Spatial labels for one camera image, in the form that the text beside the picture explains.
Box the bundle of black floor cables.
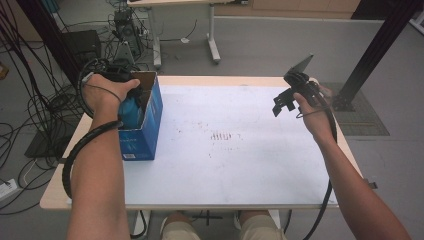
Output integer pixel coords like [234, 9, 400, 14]
[0, 0, 88, 216]

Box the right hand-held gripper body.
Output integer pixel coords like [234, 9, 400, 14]
[282, 54, 323, 108]

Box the person's right leg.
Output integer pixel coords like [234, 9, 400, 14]
[237, 209, 288, 240]

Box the thin black wrist cord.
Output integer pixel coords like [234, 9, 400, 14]
[295, 105, 332, 120]
[83, 82, 123, 105]

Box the black spiral-wrapped cable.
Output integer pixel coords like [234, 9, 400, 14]
[61, 120, 125, 200]

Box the white power strip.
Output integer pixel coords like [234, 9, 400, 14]
[0, 178, 20, 202]

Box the person's left hand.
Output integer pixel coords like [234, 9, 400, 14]
[82, 73, 141, 117]

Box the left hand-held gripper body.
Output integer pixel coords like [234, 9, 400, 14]
[87, 60, 141, 83]

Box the thick black cable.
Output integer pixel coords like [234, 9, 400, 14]
[301, 89, 339, 240]

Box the black box on floor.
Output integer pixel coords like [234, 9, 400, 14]
[62, 29, 103, 62]

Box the black computer tower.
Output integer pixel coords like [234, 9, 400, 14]
[112, 7, 145, 58]

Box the blue bottle with white label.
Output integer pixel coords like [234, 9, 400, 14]
[118, 95, 147, 131]

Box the black metal post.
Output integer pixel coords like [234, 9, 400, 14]
[15, 0, 82, 88]
[332, 0, 424, 112]

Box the white table leg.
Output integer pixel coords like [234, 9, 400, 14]
[132, 209, 152, 240]

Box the blue cardboard box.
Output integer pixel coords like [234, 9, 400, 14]
[117, 70, 165, 162]

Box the grey grid floor mat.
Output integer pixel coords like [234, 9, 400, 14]
[320, 81, 391, 137]

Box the person's right hand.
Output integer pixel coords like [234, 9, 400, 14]
[292, 84, 335, 143]

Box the black floor mat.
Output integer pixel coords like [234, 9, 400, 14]
[24, 129, 72, 160]

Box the person's left leg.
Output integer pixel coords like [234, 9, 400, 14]
[160, 211, 202, 240]

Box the white desk with metal legs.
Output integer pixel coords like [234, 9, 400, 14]
[127, 0, 250, 70]

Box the person's leg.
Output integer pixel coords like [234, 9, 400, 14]
[160, 211, 202, 240]
[237, 209, 288, 240]

